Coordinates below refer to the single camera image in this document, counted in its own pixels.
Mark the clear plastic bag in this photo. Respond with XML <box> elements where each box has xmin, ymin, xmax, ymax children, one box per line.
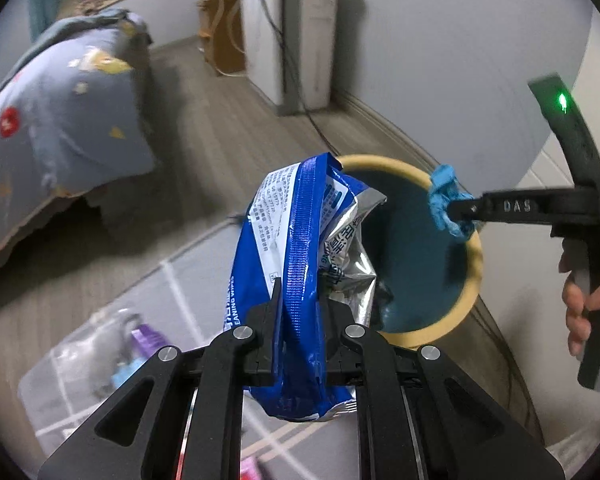
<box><xmin>47</xmin><ymin>307</ymin><xmax>146</xmax><ymax>401</ymax></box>

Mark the blue wet wipes packet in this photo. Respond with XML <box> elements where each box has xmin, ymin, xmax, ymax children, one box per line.
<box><xmin>223</xmin><ymin>154</ymin><xmax>388</xmax><ymax>422</ymax></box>

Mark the white floor appliance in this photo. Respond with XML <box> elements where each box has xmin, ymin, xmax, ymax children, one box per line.
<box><xmin>239</xmin><ymin>0</ymin><xmax>338</xmax><ymax>117</ymax></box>

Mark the person's right hand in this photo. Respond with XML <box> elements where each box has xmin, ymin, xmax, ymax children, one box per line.
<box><xmin>562</xmin><ymin>266</ymin><xmax>600</xmax><ymax>359</ymax></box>

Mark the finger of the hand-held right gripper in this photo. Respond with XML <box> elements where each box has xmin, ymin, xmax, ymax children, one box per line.
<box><xmin>447</xmin><ymin>187</ymin><xmax>552</xmax><ymax>226</ymax></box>

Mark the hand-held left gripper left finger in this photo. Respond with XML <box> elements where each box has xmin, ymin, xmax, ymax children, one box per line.
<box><xmin>37</xmin><ymin>277</ymin><xmax>283</xmax><ymax>480</ymax></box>

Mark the white cable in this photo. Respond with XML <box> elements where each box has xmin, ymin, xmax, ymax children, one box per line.
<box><xmin>221</xmin><ymin>0</ymin><xmax>247</xmax><ymax>79</ymax></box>

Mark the grey bed sheet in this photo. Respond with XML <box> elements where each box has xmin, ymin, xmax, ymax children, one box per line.
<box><xmin>127</xmin><ymin>25</ymin><xmax>163</xmax><ymax>171</ymax></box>

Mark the yellow rimmed teal bin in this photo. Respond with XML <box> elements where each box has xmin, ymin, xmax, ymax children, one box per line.
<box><xmin>330</xmin><ymin>154</ymin><xmax>483</xmax><ymax>348</ymax></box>

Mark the bed with cartoon blanket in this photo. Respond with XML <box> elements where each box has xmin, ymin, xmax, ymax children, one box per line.
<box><xmin>0</xmin><ymin>10</ymin><xmax>161</xmax><ymax>281</ymax></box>

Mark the black cable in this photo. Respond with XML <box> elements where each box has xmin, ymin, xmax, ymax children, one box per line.
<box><xmin>252</xmin><ymin>0</ymin><xmax>343</xmax><ymax>158</ymax></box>

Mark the blue paper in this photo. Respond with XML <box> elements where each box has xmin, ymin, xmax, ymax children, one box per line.
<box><xmin>427</xmin><ymin>162</ymin><xmax>476</xmax><ymax>243</ymax></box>

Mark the purple packet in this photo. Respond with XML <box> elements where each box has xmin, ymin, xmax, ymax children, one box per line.
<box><xmin>130</xmin><ymin>325</ymin><xmax>163</xmax><ymax>361</ymax></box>

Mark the small blue wrapper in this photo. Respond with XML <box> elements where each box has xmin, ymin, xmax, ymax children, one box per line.
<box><xmin>111</xmin><ymin>360</ymin><xmax>143</xmax><ymax>387</ymax></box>

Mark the grey checked rug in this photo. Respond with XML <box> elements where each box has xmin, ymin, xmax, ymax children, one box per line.
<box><xmin>17</xmin><ymin>220</ymin><xmax>366</xmax><ymax>480</ymax></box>

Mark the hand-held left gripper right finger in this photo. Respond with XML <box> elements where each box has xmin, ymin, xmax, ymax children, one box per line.
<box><xmin>324</xmin><ymin>296</ymin><xmax>565</xmax><ymax>480</ymax></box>

